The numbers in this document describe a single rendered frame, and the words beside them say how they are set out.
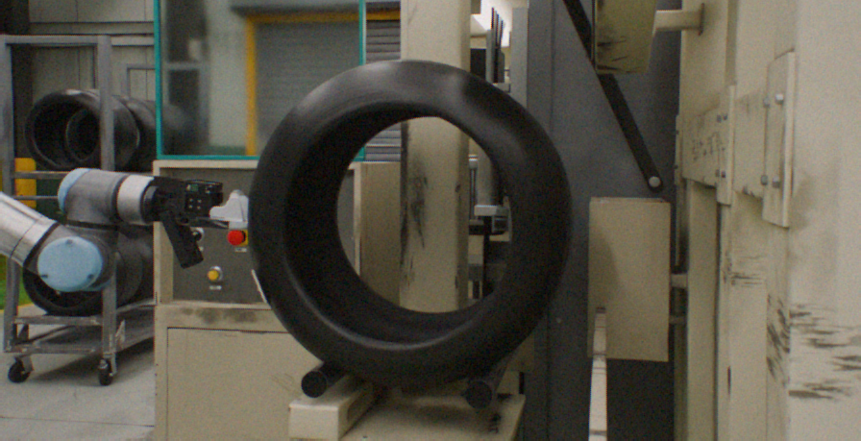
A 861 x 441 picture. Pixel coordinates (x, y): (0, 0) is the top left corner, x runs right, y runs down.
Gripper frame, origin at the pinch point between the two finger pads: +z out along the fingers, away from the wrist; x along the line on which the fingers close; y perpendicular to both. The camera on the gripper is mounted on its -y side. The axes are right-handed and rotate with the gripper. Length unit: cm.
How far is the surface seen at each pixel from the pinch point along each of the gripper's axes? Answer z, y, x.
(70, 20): -679, 113, 907
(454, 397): 38, -31, 19
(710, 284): 83, -1, 20
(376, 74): 22.4, 29.6, -9.8
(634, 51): 63, 39, 9
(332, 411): 22.1, -26.9, -11.1
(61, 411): -186, -138, 228
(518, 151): 47, 20, -11
